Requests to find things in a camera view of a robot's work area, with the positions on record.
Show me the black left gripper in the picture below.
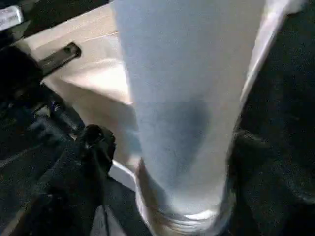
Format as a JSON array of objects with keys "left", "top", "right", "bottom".
[{"left": 0, "top": 42, "right": 85, "bottom": 149}]

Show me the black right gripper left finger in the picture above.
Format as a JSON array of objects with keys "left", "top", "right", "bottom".
[{"left": 10, "top": 124, "right": 118, "bottom": 236}]

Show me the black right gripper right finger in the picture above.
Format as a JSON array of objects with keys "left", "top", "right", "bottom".
[{"left": 227, "top": 130, "right": 315, "bottom": 236}]

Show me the white plastic table leg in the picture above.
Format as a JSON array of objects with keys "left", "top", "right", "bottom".
[{"left": 112, "top": 0, "right": 269, "bottom": 236}]

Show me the white plastic table top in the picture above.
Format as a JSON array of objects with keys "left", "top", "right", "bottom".
[{"left": 15, "top": 0, "right": 308, "bottom": 192}]

